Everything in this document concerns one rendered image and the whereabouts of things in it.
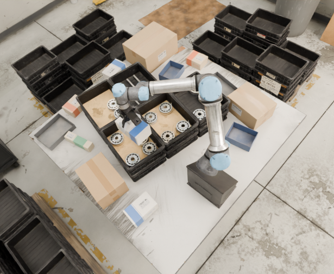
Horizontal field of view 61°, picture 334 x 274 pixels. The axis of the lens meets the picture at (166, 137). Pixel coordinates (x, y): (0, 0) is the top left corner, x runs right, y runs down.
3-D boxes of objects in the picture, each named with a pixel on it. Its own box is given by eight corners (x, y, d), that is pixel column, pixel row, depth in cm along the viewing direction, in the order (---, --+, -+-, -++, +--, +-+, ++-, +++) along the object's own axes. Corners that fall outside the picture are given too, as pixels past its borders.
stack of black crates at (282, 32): (283, 54, 334) (295, 20, 295) (268, 70, 323) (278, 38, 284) (253, 39, 351) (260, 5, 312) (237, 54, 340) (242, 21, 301)
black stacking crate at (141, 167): (166, 154, 203) (165, 145, 193) (132, 178, 196) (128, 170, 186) (136, 118, 221) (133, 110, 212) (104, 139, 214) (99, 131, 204)
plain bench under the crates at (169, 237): (283, 155, 283) (307, 114, 223) (175, 288, 230) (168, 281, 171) (166, 79, 348) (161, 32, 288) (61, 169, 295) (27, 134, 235)
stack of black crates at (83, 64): (104, 69, 345) (93, 39, 307) (120, 81, 333) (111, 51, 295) (78, 89, 332) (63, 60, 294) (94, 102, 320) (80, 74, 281)
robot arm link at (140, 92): (149, 83, 161) (130, 83, 162) (146, 87, 151) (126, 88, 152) (150, 97, 164) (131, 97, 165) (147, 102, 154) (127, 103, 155)
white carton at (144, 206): (136, 228, 189) (133, 224, 181) (125, 215, 194) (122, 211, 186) (158, 207, 195) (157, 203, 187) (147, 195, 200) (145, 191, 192)
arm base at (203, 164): (220, 174, 187) (227, 162, 183) (207, 177, 176) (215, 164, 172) (204, 160, 195) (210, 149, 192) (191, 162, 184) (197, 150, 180)
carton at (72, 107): (77, 99, 251) (75, 94, 244) (87, 105, 246) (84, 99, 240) (65, 112, 244) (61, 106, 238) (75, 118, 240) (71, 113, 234)
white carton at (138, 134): (151, 133, 185) (149, 125, 178) (138, 145, 181) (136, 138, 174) (131, 117, 193) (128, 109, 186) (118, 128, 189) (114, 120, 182)
